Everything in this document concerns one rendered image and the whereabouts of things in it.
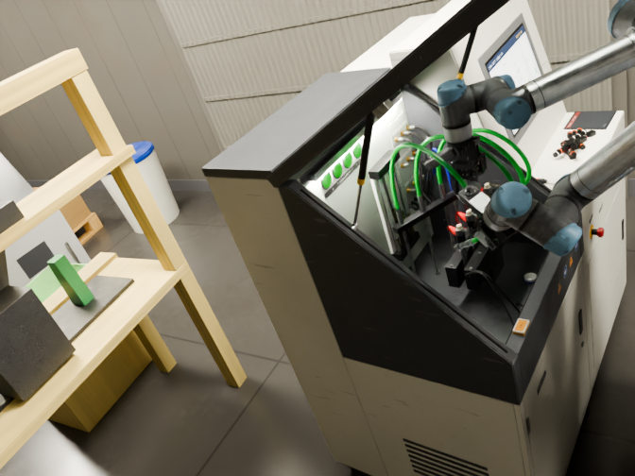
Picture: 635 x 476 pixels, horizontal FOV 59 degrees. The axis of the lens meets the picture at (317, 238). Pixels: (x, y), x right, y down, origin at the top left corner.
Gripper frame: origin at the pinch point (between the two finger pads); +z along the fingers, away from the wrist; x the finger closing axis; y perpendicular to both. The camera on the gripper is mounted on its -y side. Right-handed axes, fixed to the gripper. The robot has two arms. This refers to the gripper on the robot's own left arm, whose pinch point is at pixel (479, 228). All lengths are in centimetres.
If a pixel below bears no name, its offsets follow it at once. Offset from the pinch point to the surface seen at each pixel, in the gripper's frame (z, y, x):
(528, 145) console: 55, -19, 49
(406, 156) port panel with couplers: 38, -39, 7
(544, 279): 19.1, 21.3, 10.4
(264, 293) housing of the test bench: 34, -28, -61
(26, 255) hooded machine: 167, -166, -183
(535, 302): 13.3, 24.6, 2.3
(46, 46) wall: 292, -402, -127
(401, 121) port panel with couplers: 30, -48, 11
